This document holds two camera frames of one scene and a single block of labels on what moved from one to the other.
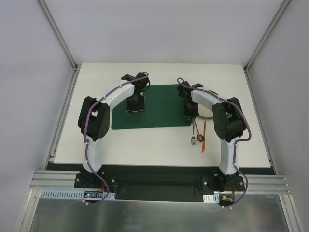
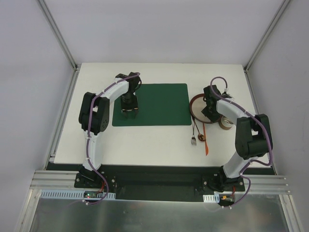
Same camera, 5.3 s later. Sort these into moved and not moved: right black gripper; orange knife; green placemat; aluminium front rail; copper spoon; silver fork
Moved: orange knife; right black gripper
Not moved: aluminium front rail; copper spoon; green placemat; silver fork
